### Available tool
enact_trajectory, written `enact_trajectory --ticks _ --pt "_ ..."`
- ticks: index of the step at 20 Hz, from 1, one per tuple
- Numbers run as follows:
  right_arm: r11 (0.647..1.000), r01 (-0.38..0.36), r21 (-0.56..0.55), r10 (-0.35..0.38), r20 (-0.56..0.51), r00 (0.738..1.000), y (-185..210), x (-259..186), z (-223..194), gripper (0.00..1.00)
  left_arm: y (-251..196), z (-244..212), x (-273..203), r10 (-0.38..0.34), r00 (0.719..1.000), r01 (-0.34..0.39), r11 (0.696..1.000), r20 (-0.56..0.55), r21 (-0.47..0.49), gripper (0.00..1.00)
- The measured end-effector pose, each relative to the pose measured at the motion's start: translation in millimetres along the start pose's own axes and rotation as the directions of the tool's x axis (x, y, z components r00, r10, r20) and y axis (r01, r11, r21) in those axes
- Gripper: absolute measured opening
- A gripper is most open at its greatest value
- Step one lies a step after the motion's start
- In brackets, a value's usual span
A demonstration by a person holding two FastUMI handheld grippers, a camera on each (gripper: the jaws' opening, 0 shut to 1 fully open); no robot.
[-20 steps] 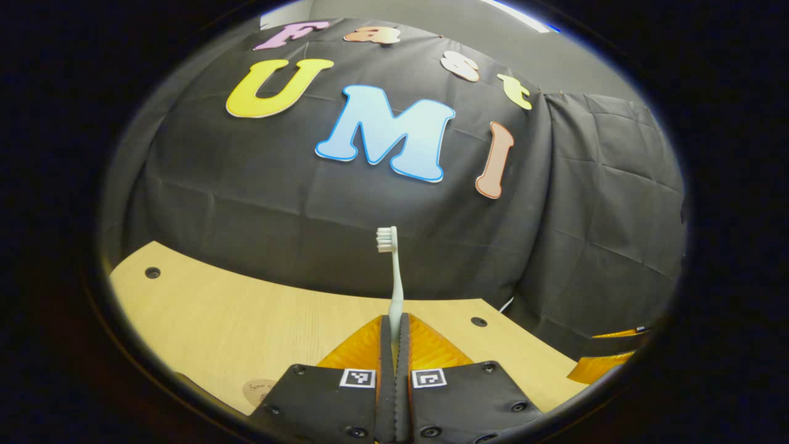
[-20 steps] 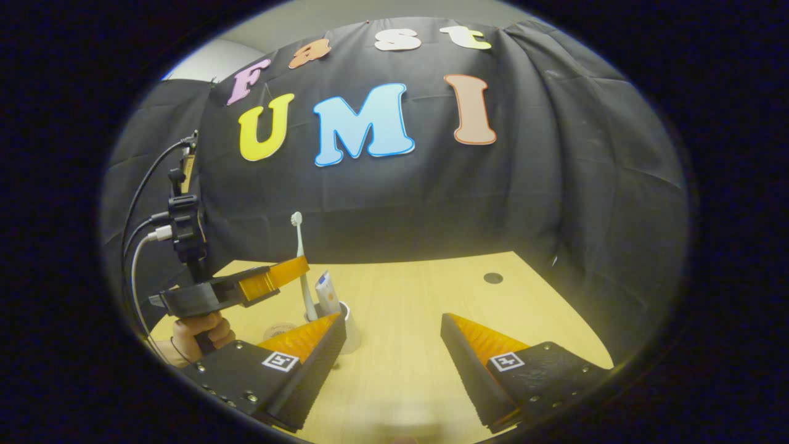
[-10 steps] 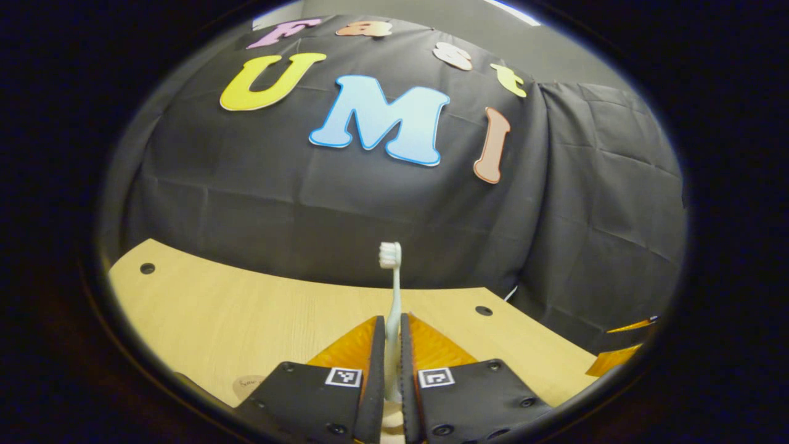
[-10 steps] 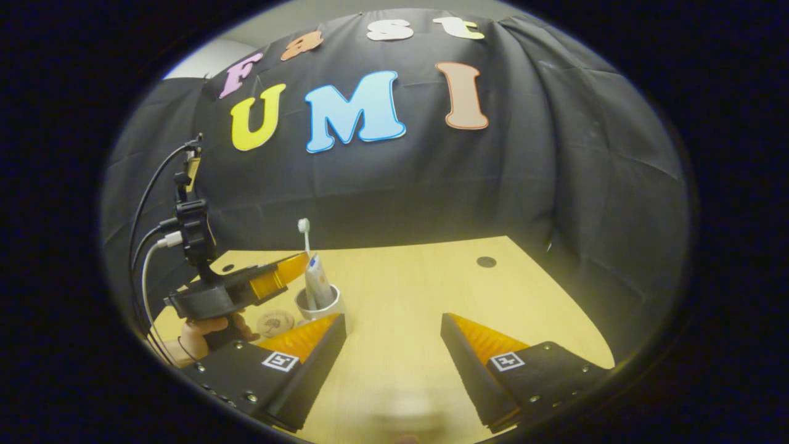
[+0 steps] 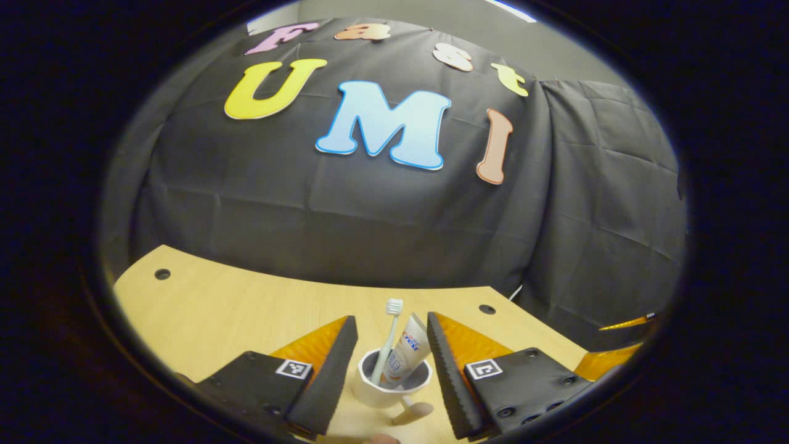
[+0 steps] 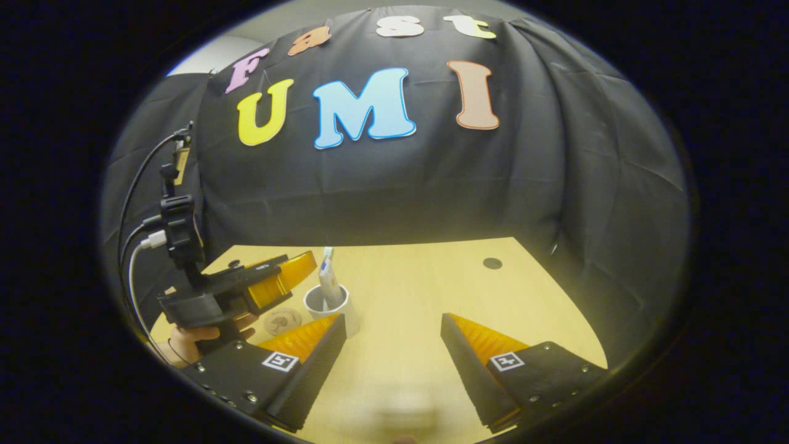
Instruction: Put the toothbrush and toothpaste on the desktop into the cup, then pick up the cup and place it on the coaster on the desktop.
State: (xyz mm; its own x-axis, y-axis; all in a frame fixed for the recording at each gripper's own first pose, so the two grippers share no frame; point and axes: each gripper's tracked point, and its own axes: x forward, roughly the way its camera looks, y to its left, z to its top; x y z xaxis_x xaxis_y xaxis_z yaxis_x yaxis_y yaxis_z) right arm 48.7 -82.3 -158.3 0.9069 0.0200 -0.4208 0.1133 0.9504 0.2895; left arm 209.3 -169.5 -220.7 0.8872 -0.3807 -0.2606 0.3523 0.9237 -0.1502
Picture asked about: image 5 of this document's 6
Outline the black backdrop cloth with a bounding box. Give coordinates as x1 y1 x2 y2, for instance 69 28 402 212
102 18 688 352

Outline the white toothpaste tube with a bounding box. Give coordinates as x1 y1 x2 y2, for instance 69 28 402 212
381 313 432 388

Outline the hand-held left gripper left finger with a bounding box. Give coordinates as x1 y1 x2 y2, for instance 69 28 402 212
194 314 359 440

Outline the white cup with wooden handle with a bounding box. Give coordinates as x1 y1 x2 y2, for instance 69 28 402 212
350 348 435 426

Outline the white toothbrush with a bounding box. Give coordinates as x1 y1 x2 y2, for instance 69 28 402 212
370 298 404 386

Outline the long ceiling light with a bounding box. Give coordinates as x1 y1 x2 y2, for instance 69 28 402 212
484 0 537 23

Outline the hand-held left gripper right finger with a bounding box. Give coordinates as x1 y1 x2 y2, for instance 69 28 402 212
426 311 594 441

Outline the wooden desktop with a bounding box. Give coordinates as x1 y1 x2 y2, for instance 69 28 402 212
113 244 589 444

